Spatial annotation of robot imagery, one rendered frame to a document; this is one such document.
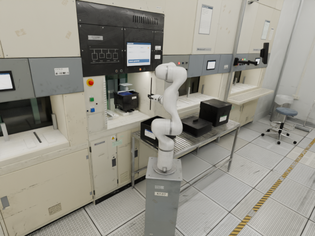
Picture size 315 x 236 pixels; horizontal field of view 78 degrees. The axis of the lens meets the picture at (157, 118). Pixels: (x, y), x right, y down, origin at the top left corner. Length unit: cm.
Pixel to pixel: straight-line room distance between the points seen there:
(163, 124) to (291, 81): 461
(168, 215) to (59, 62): 147
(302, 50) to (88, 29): 479
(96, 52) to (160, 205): 135
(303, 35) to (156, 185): 486
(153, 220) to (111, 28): 165
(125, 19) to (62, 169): 143
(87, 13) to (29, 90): 71
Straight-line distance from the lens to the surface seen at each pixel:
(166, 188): 160
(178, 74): 138
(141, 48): 202
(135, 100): 233
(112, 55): 185
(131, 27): 196
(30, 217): 219
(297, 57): 566
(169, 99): 138
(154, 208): 175
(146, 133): 197
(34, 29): 164
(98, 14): 180
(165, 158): 152
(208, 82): 345
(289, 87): 572
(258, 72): 469
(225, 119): 262
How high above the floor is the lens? 173
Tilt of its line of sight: 22 degrees down
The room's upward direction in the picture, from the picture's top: 3 degrees clockwise
